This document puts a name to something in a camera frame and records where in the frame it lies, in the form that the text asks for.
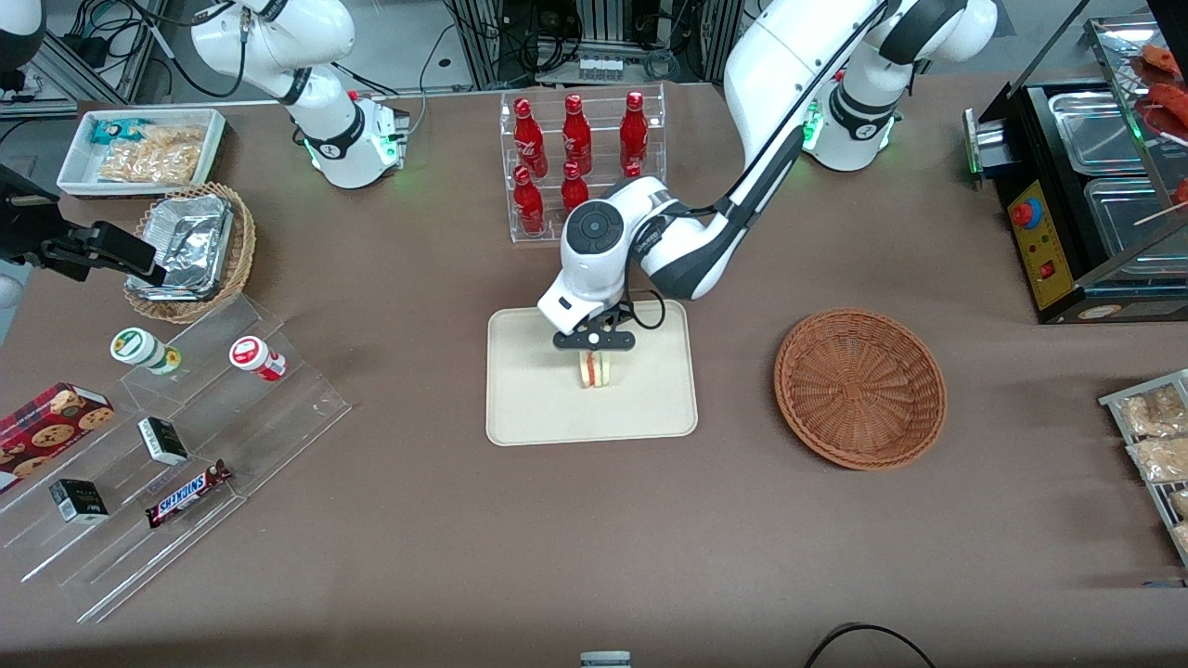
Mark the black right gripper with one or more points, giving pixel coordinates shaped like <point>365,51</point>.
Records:
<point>39,243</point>

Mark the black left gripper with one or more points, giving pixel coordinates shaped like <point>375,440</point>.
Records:
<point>614,316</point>

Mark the triangular sandwich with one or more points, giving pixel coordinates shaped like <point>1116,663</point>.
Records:
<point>597,371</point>

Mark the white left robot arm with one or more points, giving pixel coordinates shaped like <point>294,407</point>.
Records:
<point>770,83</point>

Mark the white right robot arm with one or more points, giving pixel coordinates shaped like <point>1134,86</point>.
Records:
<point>325,139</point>

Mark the cream plastic serving tray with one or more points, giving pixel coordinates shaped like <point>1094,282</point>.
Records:
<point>529,390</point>

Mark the tan oval wicker basket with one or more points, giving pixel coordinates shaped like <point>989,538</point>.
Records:
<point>243,241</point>

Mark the brown round wicker basket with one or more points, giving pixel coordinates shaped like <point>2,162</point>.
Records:
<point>858,390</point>

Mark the white rectangular snack bin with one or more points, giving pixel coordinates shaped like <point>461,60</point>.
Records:
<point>79,176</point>

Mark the aluminium foil container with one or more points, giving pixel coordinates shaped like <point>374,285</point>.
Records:
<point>190,243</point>

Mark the white cup with green lid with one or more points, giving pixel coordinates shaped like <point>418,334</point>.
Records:
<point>139,348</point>

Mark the clear bag of chips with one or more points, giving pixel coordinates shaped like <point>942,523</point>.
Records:
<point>158,156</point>

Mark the teal snack packet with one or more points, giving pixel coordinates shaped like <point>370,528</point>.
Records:
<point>116,130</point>

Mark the clear acrylic bottle rack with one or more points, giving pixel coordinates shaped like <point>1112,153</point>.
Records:
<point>548,232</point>

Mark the red cola bottle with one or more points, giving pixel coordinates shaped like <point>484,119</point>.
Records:
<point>529,139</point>
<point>576,134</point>
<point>634,130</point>
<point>573,190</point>
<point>528,204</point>
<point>632,170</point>

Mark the red cookie box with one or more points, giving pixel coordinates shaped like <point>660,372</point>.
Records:
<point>51,427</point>

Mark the white jar with red lid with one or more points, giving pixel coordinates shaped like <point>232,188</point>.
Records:
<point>255,357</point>

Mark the small black carton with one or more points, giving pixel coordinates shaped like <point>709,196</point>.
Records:
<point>79,501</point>
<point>162,441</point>

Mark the clear acrylic stepped shelf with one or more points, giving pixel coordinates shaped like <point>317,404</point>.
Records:
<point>260,436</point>

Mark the snickers chocolate bar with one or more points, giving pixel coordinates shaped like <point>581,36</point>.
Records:
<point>188,494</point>

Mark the white power strip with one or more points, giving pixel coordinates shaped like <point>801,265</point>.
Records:
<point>600,67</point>

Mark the small grey device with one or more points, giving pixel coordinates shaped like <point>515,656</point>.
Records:
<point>605,660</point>

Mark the black food warmer appliance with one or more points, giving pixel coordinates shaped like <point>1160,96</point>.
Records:
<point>1049,250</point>

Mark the clear bag of rice snack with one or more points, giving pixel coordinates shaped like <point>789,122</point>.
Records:
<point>1183,538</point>
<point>1181,503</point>
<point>1177,401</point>
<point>1142,416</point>

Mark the stainless steel pan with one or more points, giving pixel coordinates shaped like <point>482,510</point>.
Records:
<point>1128,227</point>
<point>1095,134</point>

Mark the packaged bread slices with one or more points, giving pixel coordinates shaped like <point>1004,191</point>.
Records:
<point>1160,459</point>

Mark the sausage on wooden skewer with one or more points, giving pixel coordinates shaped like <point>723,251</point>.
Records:
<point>1181,192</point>

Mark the red grilled sausage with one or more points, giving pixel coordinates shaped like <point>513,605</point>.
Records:
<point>1171,100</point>
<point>1162,59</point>

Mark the aluminium profile frame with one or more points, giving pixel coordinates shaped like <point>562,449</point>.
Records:
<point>483,46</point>
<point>93,70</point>

